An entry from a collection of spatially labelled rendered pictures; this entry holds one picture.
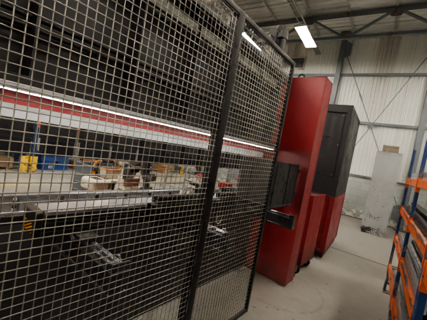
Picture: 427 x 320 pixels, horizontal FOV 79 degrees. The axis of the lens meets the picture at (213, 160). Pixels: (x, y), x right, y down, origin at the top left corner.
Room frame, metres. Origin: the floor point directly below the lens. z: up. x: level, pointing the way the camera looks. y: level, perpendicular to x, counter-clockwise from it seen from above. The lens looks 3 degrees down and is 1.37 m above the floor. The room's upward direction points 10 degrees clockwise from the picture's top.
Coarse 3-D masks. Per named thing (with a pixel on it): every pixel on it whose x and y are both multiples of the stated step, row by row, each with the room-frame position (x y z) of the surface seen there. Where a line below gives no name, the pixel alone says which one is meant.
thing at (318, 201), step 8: (312, 192) 3.54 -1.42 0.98; (312, 200) 3.07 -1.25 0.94; (320, 200) 3.29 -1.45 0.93; (312, 208) 3.07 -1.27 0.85; (320, 208) 3.35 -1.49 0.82; (312, 216) 3.12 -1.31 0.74; (320, 216) 3.41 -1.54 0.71; (304, 224) 3.09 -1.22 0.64; (312, 224) 3.18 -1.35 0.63; (304, 232) 3.07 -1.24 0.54; (312, 232) 3.23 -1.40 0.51; (304, 240) 3.06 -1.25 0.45; (312, 240) 3.29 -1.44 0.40; (304, 248) 3.09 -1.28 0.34; (312, 248) 3.35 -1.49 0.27; (304, 256) 3.14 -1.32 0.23; (312, 256) 3.41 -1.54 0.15; (304, 264) 3.44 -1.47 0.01; (296, 272) 3.11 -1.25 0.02
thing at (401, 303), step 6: (396, 270) 2.62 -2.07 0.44; (402, 288) 2.21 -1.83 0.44; (396, 294) 2.16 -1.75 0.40; (402, 294) 2.10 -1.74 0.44; (396, 300) 2.09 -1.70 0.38; (402, 300) 2.01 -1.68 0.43; (396, 306) 2.03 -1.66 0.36; (402, 306) 1.89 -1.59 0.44; (402, 312) 1.80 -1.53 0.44; (426, 312) 1.91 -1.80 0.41; (402, 318) 1.72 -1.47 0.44; (408, 318) 1.74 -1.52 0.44; (426, 318) 1.85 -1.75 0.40
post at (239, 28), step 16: (240, 16) 1.19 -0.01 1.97; (240, 32) 1.21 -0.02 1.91; (224, 96) 1.19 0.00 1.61; (224, 112) 1.20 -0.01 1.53; (224, 128) 1.22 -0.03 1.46; (208, 160) 1.20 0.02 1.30; (208, 176) 1.19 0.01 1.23; (208, 192) 1.19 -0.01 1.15; (208, 208) 1.21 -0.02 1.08; (192, 240) 1.21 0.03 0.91; (192, 272) 1.19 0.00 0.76; (192, 288) 1.20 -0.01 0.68; (192, 304) 1.21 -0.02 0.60
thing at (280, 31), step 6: (270, 30) 2.76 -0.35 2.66; (276, 30) 2.72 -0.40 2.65; (282, 30) 2.71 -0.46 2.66; (270, 36) 2.66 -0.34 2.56; (276, 36) 2.72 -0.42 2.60; (282, 36) 2.69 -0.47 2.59; (276, 42) 2.74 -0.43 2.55; (282, 42) 2.79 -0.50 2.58; (270, 48) 2.84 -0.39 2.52; (282, 48) 2.80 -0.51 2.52; (270, 54) 2.82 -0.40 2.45
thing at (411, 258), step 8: (400, 240) 2.72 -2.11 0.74; (408, 248) 2.25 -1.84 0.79; (416, 248) 2.42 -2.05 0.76; (408, 256) 2.02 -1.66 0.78; (416, 256) 2.17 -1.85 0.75; (408, 264) 1.94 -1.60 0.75; (416, 264) 1.94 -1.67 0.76; (408, 272) 1.86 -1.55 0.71; (416, 272) 1.70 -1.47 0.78; (416, 280) 1.54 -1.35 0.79; (416, 288) 1.49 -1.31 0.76; (424, 312) 1.31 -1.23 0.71
